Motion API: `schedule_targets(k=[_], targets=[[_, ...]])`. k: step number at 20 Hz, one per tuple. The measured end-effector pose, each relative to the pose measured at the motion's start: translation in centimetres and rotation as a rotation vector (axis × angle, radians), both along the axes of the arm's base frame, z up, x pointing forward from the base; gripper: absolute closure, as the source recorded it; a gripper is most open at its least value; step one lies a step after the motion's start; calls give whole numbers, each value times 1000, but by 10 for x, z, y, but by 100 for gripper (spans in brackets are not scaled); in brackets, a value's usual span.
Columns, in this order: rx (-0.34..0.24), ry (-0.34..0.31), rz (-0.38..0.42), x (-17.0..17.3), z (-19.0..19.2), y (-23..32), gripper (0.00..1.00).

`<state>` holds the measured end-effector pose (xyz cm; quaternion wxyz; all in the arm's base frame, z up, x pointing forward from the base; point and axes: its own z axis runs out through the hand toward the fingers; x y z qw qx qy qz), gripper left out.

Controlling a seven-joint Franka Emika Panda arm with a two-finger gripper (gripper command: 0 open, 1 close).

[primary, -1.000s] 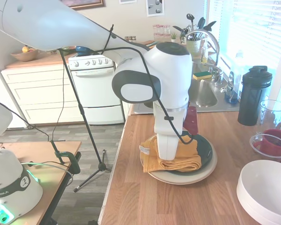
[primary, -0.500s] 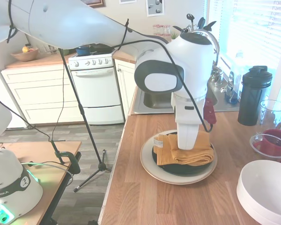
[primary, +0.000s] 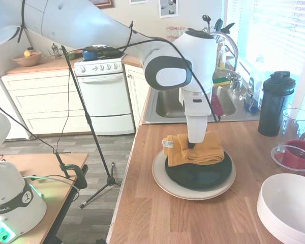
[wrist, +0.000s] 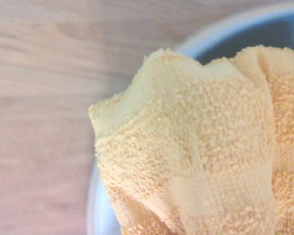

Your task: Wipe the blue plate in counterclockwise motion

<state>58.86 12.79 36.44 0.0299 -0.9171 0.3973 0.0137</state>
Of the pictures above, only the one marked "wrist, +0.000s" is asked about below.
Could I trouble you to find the large beige plate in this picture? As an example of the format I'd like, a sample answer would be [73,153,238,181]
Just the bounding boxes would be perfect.
[86,2,294,235]

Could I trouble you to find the yellow terry cloth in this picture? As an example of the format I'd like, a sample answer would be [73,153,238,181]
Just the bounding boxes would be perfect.
[88,44,294,235]

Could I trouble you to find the dark blue plate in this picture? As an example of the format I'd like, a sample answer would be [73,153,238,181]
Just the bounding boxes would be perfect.
[193,14,294,66]

